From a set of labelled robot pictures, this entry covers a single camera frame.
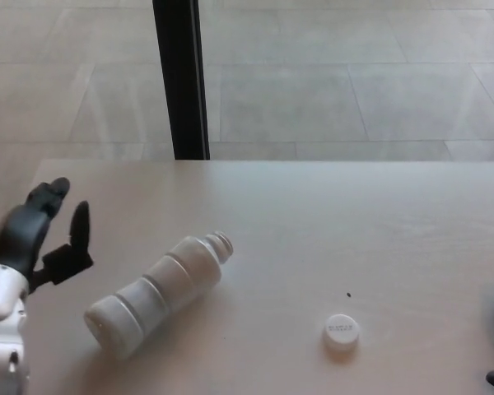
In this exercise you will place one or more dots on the black window frame post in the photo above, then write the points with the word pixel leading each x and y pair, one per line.
pixel 181 82

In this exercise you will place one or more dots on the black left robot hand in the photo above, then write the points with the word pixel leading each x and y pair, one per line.
pixel 18 234

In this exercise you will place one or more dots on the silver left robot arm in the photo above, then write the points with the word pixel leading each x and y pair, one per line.
pixel 2 312

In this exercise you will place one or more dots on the white screw cap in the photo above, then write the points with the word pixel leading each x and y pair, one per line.
pixel 341 331

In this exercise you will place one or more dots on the clear plastic bottle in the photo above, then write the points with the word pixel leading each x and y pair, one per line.
pixel 156 292

